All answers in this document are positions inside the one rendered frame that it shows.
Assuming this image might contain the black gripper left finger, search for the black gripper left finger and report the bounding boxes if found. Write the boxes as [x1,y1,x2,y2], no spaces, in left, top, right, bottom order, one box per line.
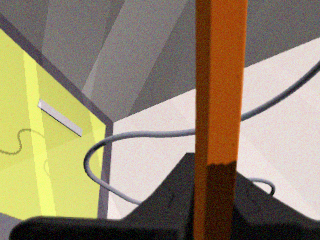
[9,152,195,240]

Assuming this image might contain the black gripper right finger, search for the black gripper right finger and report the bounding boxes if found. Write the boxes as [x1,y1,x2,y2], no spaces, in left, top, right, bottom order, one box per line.
[230,171,320,240]

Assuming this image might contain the orange handle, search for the orange handle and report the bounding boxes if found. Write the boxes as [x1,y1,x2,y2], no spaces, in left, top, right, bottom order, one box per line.
[193,0,248,240]

